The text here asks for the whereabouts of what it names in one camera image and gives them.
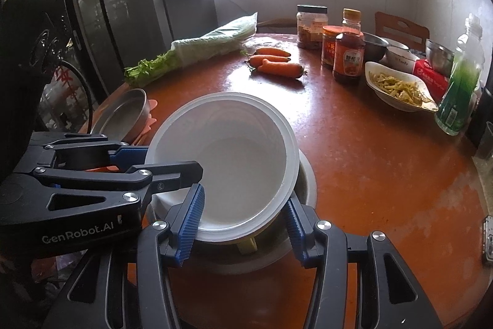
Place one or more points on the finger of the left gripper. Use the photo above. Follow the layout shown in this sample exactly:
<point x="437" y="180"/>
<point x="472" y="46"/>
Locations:
<point x="153" y="178"/>
<point x="69" y="151"/>

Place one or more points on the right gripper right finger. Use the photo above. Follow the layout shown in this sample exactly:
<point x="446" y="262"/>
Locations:
<point x="389" y="294"/>

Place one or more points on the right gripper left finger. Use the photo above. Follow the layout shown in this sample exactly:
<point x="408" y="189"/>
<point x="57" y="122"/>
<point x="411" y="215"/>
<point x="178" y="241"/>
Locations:
<point x="130" y="288"/>

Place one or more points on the steel pan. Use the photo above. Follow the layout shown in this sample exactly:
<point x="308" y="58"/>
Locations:
<point x="125" y="118"/>

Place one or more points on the pink bear plastic plate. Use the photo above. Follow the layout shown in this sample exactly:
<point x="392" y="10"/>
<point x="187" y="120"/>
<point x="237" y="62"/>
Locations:
<point x="153" y="103"/>

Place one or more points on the red instant noodle bowl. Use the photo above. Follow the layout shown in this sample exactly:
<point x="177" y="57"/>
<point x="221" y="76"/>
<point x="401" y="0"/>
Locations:
<point x="249" y="156"/>

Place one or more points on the yellow enamel bowl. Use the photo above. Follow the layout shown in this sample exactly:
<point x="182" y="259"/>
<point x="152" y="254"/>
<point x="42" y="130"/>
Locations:
<point x="250" y="240"/>

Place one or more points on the large steel bowl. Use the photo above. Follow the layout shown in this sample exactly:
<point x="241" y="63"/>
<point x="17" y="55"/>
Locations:
<point x="306" y="190"/>

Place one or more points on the silver phone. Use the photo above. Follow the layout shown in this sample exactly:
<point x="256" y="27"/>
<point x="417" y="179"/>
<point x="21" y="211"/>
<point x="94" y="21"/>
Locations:
<point x="487" y="240"/>

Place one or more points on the carrot middle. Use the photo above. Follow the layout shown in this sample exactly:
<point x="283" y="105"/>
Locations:
<point x="256" y="61"/>

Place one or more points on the carrot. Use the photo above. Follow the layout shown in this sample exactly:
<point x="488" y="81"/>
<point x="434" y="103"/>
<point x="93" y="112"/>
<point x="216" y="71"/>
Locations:
<point x="256" y="61"/>
<point x="273" y="51"/>
<point x="285" y="70"/>

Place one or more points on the clear plastic cup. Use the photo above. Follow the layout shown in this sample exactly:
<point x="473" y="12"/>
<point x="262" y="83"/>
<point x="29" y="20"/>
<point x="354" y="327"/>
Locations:
<point x="485" y="147"/>

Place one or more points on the bagged celery bunch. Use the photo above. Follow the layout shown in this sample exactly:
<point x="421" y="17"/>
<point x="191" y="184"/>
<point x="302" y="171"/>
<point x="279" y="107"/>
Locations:
<point x="185" y="52"/>

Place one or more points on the carrot nearest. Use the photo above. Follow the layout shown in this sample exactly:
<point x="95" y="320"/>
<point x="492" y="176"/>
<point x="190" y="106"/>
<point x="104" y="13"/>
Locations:
<point x="285" y="70"/>

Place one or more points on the carrot farthest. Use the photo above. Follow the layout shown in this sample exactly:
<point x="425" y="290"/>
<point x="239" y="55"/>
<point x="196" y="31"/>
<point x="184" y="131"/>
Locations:
<point x="273" y="51"/>

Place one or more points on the black thermos flask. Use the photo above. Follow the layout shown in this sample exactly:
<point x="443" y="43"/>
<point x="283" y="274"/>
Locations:
<point x="480" y="117"/>

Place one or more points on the green drink plastic bottle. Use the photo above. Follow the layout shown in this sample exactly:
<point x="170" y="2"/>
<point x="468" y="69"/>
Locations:
<point x="455" y="107"/>

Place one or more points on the white dish with noodles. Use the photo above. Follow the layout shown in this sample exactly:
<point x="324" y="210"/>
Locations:
<point x="403" y="91"/>

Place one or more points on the red tissue box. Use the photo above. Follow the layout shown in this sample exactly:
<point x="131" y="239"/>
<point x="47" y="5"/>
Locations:
<point x="436" y="83"/>

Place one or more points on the clear pickle jar black lid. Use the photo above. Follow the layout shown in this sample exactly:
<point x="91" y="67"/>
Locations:
<point x="310" y="22"/>

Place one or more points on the red chili sauce jar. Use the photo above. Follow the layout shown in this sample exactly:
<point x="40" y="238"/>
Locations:
<point x="330" y="32"/>

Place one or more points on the brown sauce bottle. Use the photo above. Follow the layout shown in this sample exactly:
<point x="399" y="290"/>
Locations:
<point x="349" y="49"/>

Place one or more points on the white ceramic bowl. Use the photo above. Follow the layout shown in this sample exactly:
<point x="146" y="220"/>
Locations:
<point x="401" y="59"/>

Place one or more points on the small steel bowl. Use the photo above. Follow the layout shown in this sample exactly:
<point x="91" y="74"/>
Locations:
<point x="440" y="58"/>

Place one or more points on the dark steel bowl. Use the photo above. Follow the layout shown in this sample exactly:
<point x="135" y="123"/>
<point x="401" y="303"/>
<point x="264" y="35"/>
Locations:
<point x="375" y="47"/>

